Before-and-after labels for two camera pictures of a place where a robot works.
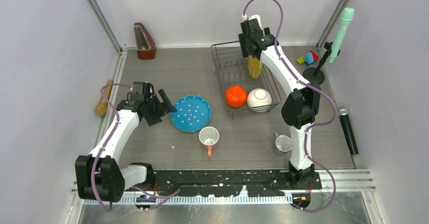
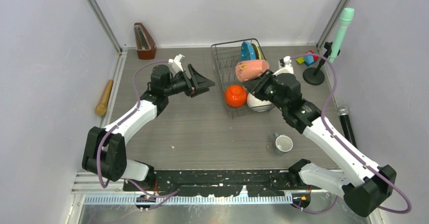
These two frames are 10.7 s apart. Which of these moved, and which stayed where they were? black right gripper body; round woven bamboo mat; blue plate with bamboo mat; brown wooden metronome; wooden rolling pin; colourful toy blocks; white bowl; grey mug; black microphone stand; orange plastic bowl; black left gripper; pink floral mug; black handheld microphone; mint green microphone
Moved: round woven bamboo mat; blue plate with bamboo mat; black left gripper; black right gripper body; pink floral mug
Stayed: colourful toy blocks; brown wooden metronome; wooden rolling pin; black microphone stand; black handheld microphone; grey mug; orange plastic bowl; white bowl; mint green microphone
